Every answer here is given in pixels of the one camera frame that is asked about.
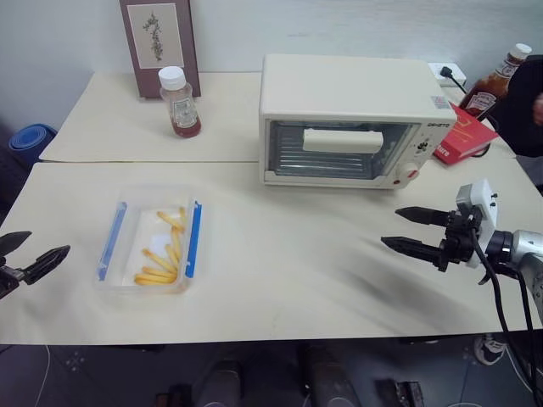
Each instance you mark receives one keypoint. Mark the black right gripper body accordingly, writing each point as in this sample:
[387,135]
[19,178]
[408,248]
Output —
[456,241]

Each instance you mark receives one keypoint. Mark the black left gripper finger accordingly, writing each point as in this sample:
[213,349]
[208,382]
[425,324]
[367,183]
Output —
[46,263]
[15,241]

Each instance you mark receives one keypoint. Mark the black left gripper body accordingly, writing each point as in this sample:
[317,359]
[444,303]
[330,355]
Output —
[10,280]

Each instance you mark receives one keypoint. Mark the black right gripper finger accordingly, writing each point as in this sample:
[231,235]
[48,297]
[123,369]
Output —
[424,215]
[415,248]

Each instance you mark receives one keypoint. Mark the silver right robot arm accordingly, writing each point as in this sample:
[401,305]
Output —
[528,248]

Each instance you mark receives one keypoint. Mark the white knob with red mark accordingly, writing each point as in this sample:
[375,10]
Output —
[410,171]

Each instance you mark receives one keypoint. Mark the cream toaster oven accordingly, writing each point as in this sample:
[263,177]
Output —
[339,89]

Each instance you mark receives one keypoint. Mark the bystander bare hand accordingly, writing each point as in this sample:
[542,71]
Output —
[539,108]

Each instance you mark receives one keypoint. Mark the red book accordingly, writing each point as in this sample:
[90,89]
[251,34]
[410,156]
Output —
[464,137]

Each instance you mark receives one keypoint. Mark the clear container with blue clips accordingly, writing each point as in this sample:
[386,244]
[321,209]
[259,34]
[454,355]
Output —
[148,292]

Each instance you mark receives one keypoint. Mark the yellow french fry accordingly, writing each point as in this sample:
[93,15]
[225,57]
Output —
[171,256]
[152,280]
[159,272]
[158,260]
[169,219]
[183,216]
[175,241]

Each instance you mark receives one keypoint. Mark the white black shoe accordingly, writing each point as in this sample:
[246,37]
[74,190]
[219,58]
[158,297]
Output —
[490,349]

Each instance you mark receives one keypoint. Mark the large ketchup bottle white cap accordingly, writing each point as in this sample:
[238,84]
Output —
[488,91]

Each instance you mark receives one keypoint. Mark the person in black clothing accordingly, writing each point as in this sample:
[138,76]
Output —
[522,114]

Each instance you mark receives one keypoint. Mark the white power strip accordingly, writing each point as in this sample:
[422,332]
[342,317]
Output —
[460,76]

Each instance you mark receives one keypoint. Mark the black power plug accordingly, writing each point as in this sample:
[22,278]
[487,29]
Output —
[447,73]

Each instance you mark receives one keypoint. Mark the small ketchup bottle white cap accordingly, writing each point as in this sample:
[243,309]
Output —
[182,110]

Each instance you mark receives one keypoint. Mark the brown framed plant picture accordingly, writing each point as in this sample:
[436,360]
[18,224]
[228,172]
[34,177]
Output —
[159,38]

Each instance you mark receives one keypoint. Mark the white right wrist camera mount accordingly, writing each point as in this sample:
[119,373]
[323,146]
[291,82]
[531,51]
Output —
[485,203]

